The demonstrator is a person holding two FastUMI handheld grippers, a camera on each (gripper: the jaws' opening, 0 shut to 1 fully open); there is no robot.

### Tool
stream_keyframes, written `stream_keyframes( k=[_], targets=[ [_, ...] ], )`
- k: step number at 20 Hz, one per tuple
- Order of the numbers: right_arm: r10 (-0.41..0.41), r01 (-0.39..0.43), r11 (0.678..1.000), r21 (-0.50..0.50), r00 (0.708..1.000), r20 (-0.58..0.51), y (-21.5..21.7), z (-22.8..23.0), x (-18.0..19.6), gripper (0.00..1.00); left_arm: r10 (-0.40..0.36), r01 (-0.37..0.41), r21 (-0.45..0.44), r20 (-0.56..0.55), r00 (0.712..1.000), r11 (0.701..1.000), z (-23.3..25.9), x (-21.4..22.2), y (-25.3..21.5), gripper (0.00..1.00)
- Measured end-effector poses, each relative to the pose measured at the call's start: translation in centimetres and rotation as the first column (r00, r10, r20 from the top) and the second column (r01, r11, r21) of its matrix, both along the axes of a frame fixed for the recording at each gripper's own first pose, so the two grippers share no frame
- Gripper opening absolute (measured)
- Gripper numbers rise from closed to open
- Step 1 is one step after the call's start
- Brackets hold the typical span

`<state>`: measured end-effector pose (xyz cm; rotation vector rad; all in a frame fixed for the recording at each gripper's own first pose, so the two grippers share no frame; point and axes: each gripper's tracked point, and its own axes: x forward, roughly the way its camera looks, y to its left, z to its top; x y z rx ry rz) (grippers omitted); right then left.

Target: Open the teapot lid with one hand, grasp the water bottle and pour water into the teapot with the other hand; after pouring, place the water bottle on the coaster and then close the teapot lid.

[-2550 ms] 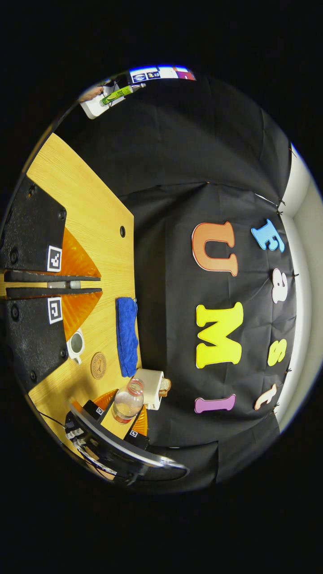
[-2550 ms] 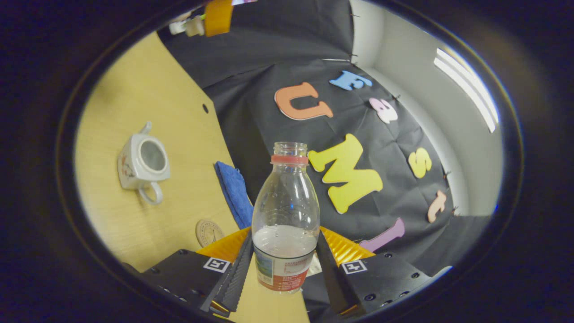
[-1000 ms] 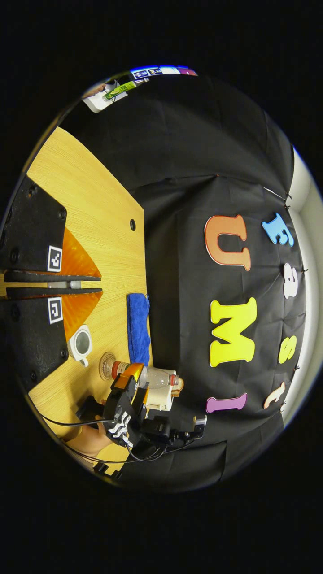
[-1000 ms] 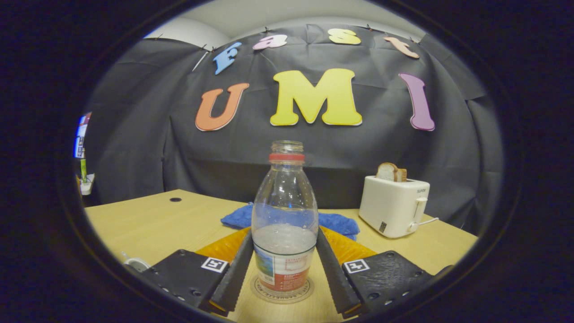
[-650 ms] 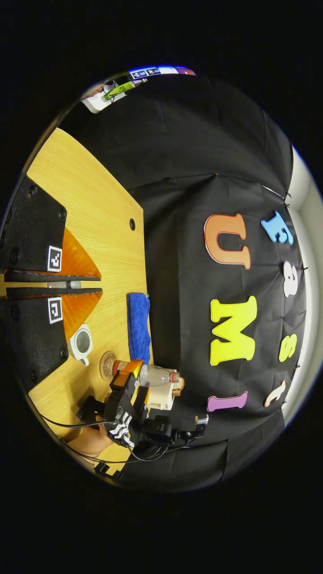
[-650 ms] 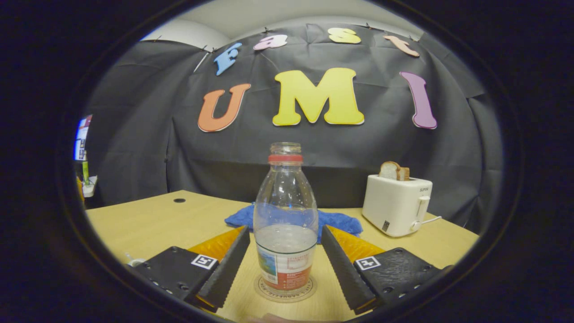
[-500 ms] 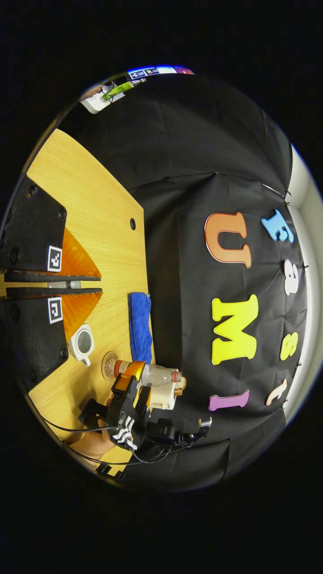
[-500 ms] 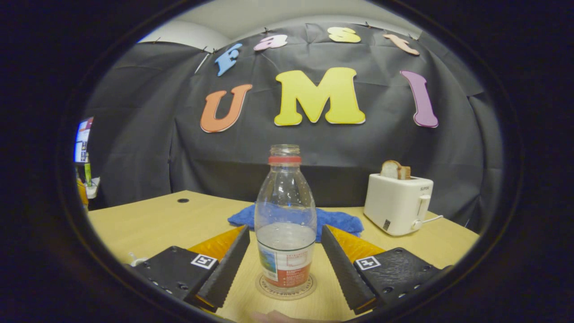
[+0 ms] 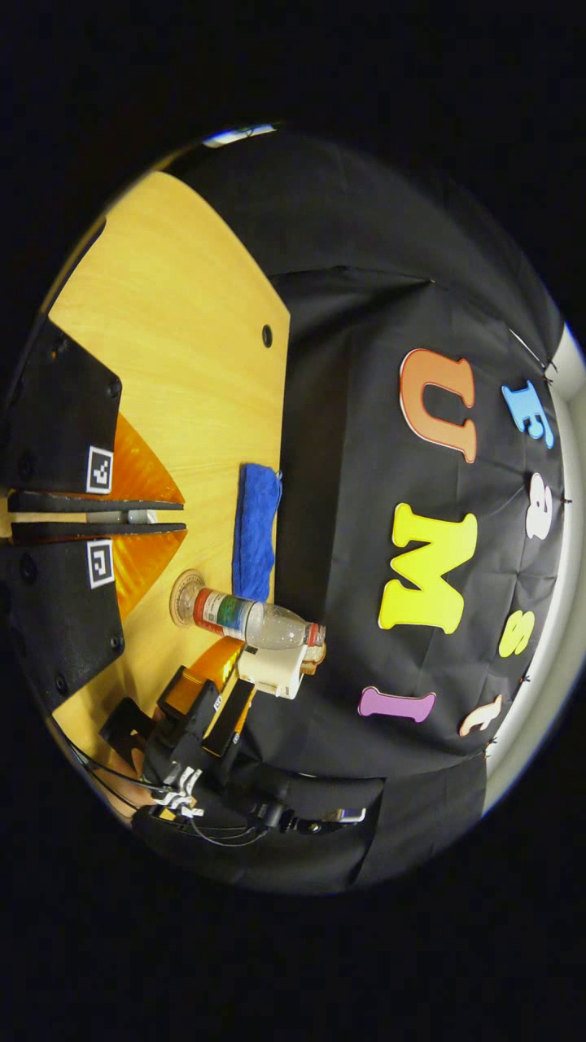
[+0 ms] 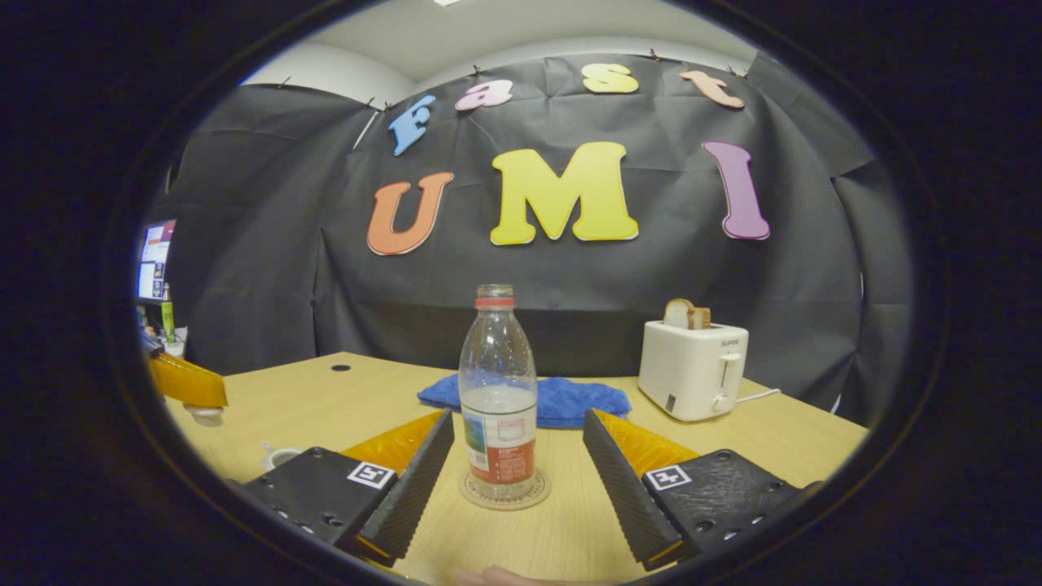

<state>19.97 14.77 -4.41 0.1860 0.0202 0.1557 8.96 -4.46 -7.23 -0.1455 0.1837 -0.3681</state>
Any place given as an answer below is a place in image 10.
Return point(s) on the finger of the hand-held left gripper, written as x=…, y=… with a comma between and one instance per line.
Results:
x=191, y=382

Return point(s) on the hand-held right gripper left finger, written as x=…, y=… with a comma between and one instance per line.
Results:
x=411, y=488

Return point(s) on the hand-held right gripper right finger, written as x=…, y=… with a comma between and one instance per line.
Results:
x=623, y=488

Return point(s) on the white teacup lid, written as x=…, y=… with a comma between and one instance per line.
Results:
x=203, y=415

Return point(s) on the round brown coaster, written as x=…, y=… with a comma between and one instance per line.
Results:
x=541, y=488

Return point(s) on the white teacup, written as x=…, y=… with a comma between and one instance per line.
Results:
x=281, y=457

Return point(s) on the clear plastic water bottle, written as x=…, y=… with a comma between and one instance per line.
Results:
x=498, y=366

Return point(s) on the green drink bottle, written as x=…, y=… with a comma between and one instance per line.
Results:
x=168, y=317

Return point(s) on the blue towel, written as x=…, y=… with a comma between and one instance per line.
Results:
x=578, y=403

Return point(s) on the computer monitor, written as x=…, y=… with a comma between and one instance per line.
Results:
x=156, y=260

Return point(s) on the white toaster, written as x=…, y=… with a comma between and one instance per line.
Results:
x=688, y=370

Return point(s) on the bread slice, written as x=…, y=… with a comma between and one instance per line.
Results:
x=684, y=313

